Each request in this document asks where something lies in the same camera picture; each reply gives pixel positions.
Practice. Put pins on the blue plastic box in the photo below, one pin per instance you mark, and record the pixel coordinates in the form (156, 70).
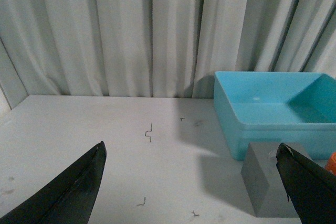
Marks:
(288, 107)

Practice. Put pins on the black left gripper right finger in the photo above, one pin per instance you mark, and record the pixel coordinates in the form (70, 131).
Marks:
(310, 187)

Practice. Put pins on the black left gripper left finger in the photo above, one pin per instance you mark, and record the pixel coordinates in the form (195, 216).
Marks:
(69, 197)

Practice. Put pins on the orange part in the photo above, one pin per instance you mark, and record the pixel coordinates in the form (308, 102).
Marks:
(331, 164)

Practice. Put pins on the gray block with hole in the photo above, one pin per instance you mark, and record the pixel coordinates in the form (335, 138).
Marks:
(263, 182)

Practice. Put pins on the white curtain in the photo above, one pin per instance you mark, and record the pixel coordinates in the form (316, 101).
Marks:
(156, 48)

